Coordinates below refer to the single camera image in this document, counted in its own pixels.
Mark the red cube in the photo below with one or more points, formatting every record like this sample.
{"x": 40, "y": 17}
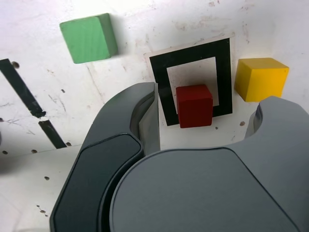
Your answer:
{"x": 194, "y": 108}

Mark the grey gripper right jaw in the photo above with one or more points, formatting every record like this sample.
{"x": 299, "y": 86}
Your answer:
{"x": 205, "y": 193}

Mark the yellow cube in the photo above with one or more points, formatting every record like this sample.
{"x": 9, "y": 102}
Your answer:
{"x": 263, "y": 82}

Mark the green cube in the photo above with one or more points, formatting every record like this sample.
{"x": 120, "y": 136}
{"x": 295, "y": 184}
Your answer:
{"x": 84, "y": 41}

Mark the black tape strip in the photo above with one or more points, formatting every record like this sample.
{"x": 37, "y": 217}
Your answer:
{"x": 21, "y": 91}

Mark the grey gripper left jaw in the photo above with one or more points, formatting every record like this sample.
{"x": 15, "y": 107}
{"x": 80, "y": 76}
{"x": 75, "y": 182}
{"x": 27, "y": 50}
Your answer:
{"x": 96, "y": 169}

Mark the black tape square outline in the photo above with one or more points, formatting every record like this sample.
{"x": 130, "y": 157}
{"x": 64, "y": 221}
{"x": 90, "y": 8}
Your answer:
{"x": 158, "y": 70}

